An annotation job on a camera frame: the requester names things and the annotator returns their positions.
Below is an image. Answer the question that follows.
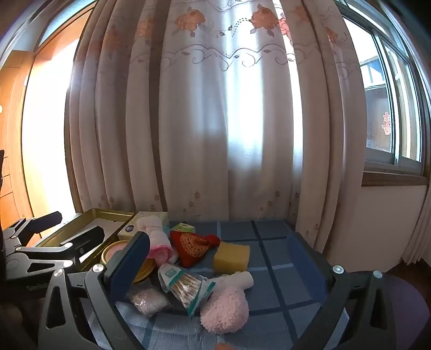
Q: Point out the floral cream curtain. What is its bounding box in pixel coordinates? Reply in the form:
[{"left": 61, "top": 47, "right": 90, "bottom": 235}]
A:
[{"left": 64, "top": 0, "right": 371, "bottom": 266}]

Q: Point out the floral tissue box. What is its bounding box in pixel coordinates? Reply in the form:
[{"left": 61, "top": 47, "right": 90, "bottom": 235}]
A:
[{"left": 118, "top": 211, "right": 170, "bottom": 241}]

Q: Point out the red embroidered pouch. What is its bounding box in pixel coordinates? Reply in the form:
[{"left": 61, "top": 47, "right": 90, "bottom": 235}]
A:
[{"left": 169, "top": 230, "right": 221, "bottom": 269}]

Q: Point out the pink white towel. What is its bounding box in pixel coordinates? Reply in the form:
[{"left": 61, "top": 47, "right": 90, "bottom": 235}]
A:
[{"left": 136, "top": 216, "right": 174, "bottom": 268}]

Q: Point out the aluminium sliding window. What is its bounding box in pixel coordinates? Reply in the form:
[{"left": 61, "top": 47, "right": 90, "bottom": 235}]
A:
[{"left": 337, "top": 0, "right": 431, "bottom": 176}]

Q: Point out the yellow sponge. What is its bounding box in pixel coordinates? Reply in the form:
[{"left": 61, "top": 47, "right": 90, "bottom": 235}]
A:
[{"left": 213, "top": 241, "right": 251, "bottom": 272}]

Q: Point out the white cloth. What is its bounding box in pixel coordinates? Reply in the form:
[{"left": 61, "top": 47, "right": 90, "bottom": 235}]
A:
[{"left": 212, "top": 271, "right": 253, "bottom": 290}]

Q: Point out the wooden door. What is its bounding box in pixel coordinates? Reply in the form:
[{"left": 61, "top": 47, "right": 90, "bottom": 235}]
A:
[{"left": 0, "top": 50, "right": 43, "bottom": 236}]

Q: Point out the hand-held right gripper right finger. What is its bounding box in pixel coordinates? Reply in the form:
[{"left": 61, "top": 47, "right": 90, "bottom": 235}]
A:
[{"left": 286, "top": 232, "right": 398, "bottom": 350}]

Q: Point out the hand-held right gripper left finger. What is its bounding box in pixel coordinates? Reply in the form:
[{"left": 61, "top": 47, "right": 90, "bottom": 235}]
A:
[{"left": 38, "top": 232, "right": 150, "bottom": 350}]

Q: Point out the purple round seat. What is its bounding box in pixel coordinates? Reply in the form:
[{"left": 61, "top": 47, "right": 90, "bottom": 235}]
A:
[{"left": 343, "top": 272, "right": 426, "bottom": 350}]

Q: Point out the wooden window sill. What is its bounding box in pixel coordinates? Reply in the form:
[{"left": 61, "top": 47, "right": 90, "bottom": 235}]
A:
[{"left": 362, "top": 170, "right": 431, "bottom": 188}]

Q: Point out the pink fluffy cloth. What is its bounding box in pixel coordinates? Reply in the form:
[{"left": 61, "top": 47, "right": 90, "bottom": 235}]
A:
[{"left": 200, "top": 286, "right": 250, "bottom": 334}]

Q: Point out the round gold tin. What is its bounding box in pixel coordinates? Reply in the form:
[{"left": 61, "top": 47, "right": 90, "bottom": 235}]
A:
[{"left": 100, "top": 240, "right": 157, "bottom": 283}]

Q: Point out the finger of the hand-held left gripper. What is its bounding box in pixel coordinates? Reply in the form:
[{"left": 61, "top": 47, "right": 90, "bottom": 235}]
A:
[
  {"left": 15, "top": 226, "right": 106, "bottom": 267},
  {"left": 13, "top": 211, "right": 64, "bottom": 243}
]

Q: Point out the cotton swab packet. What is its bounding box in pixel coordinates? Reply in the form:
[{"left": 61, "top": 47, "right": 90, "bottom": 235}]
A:
[{"left": 158, "top": 263, "right": 216, "bottom": 318}]

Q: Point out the gold rectangular tin tray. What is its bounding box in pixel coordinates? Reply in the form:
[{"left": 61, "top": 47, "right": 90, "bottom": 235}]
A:
[{"left": 35, "top": 208, "right": 135, "bottom": 273}]

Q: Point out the pale pleated side curtain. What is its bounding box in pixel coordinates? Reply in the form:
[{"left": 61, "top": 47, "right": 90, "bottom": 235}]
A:
[{"left": 399, "top": 188, "right": 431, "bottom": 270}]

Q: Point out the green tissue pack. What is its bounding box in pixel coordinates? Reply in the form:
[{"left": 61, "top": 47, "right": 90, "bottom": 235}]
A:
[{"left": 168, "top": 221, "right": 196, "bottom": 236}]

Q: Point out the white cotton pad bag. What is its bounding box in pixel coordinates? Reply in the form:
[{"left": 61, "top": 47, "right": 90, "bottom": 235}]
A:
[{"left": 125, "top": 286, "right": 171, "bottom": 317}]

